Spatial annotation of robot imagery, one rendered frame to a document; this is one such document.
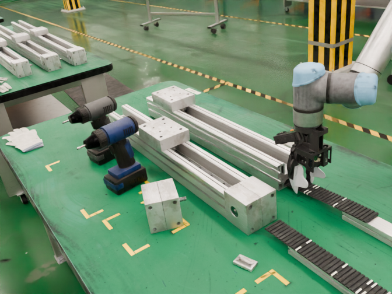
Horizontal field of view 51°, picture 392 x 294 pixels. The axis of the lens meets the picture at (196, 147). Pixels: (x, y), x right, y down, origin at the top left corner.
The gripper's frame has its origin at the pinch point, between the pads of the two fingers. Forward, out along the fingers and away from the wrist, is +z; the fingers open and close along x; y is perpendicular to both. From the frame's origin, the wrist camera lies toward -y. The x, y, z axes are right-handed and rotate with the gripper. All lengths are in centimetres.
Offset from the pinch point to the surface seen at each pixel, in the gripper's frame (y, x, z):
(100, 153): -58, -38, -2
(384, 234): 27.4, -2.0, -0.1
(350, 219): 18.0, -1.5, 1.3
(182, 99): -61, 0, -10
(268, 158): -9.2, -4.0, -6.3
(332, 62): -196, 251, 67
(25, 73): -204, -30, 0
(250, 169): -16.4, -5.0, 0.1
